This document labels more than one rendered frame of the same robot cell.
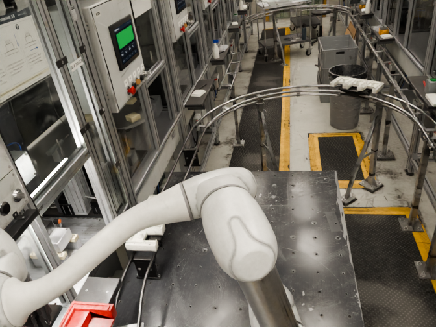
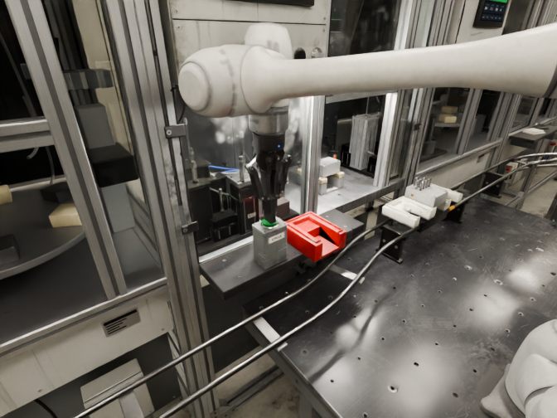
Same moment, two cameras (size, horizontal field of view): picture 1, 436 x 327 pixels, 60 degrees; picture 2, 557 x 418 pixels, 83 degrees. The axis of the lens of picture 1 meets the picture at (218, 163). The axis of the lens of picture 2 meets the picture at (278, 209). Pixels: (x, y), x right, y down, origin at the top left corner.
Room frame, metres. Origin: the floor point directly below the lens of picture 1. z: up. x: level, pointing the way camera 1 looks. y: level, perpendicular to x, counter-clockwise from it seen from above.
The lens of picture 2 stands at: (0.13, 0.09, 1.46)
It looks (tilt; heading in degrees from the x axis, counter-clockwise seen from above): 28 degrees down; 39
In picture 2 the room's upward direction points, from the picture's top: straight up
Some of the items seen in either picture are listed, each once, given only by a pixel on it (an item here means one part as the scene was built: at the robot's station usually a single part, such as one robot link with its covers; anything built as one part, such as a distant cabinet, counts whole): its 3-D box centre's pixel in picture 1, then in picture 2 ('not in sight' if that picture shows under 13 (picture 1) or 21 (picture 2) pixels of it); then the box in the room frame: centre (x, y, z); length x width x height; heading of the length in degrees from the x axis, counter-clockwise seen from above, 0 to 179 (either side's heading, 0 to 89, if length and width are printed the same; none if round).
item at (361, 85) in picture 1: (356, 87); not in sight; (2.69, -1.14, 0.84); 0.37 x 0.14 x 0.10; 45
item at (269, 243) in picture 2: not in sight; (268, 240); (0.68, 0.56, 0.97); 0.08 x 0.08 x 0.12; 77
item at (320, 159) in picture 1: (339, 157); not in sight; (3.02, -1.17, 0.01); 1.00 x 0.55 x 0.01; 167
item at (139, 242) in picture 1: (154, 224); (422, 208); (1.41, 0.35, 0.84); 0.36 x 0.14 x 0.10; 167
